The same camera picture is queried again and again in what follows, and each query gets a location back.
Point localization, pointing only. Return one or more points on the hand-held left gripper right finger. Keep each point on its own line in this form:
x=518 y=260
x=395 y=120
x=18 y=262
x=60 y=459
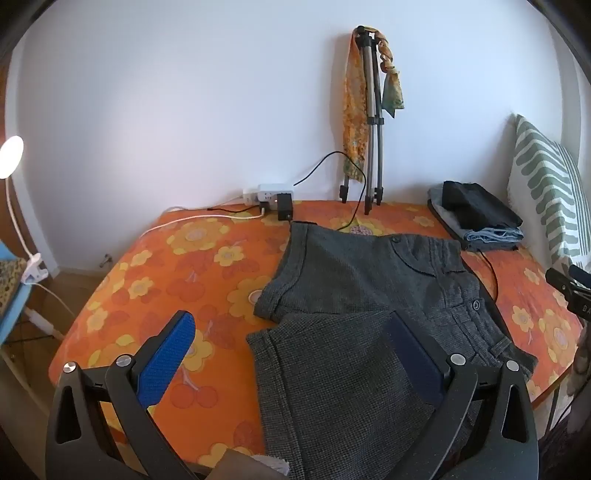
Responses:
x=413 y=362

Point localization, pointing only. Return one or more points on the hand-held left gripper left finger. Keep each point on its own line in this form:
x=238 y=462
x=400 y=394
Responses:
x=166 y=357

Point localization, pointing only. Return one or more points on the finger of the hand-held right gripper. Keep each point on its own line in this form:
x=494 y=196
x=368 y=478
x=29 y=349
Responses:
x=561 y=278

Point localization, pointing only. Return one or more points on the grey checked pants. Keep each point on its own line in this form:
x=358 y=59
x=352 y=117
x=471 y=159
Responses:
x=351 y=286

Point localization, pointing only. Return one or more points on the folded blue jeans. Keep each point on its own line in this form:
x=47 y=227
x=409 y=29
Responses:
x=494 y=236

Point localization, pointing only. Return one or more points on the green striped white pillow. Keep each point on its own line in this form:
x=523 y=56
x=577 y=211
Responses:
x=545 y=184

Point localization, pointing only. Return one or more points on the black folded garment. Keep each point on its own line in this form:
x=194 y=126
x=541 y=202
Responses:
x=475 y=203

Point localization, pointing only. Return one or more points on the white floor power strip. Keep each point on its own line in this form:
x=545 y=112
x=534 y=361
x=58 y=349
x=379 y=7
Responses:
x=44 y=323

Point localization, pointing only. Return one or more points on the blue chair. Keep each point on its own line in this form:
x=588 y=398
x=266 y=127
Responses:
x=8 y=295

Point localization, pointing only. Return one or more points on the black power adapter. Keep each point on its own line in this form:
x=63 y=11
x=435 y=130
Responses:
x=285 y=206

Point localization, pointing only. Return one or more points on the white clip lamp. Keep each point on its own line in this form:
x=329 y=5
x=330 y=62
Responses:
x=10 y=154

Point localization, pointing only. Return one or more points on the orange patterned scarf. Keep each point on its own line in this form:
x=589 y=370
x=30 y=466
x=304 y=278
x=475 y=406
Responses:
x=354 y=106

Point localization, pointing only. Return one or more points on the grey camera tripod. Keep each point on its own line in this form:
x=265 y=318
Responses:
x=375 y=134

